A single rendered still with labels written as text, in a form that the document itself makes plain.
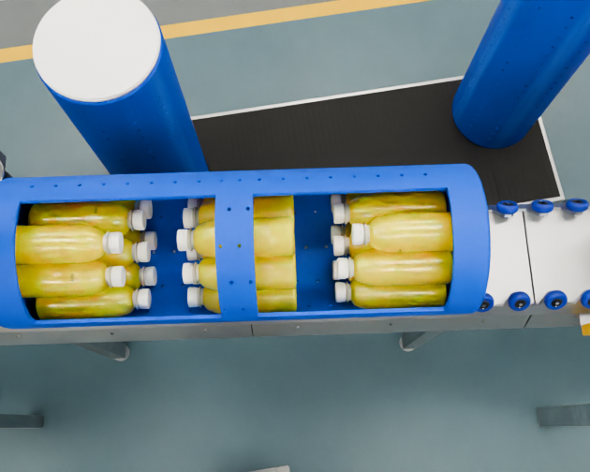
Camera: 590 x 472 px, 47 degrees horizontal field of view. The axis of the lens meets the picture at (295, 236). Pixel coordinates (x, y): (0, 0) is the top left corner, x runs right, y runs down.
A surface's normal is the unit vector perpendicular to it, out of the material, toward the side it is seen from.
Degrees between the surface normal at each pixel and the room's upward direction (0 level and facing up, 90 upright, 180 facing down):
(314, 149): 0
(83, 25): 0
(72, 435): 0
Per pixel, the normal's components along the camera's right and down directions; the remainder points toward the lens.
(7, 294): 0.03, 0.49
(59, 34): 0.00, -0.27
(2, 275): 0.02, 0.23
